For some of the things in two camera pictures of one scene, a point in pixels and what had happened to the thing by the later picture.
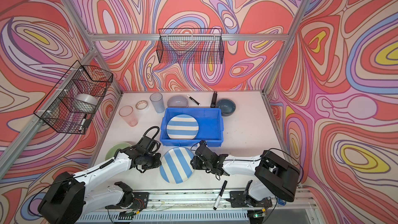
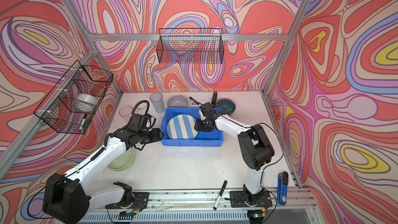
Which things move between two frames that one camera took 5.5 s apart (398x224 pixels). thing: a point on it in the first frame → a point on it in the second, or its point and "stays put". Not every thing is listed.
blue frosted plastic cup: (157, 101) stays put
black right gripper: (196, 163) → (198, 127)
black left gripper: (157, 162) → (156, 135)
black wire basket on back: (190, 45) stays put
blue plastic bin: (188, 126) stays put
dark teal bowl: (227, 106) stays put
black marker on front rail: (219, 195) stays put
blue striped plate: (175, 165) → (181, 126)
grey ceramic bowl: (177, 101) stays put
